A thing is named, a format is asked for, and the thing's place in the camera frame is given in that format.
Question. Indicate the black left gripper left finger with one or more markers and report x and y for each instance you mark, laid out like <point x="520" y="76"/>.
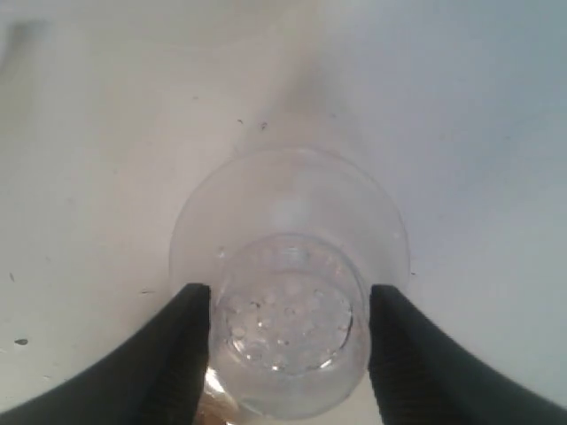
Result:
<point x="156" y="377"/>

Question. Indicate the clear shaker lid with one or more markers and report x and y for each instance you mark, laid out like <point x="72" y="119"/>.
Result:
<point x="290" y="243"/>

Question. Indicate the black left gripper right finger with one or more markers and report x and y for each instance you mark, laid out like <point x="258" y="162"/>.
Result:
<point x="420" y="375"/>

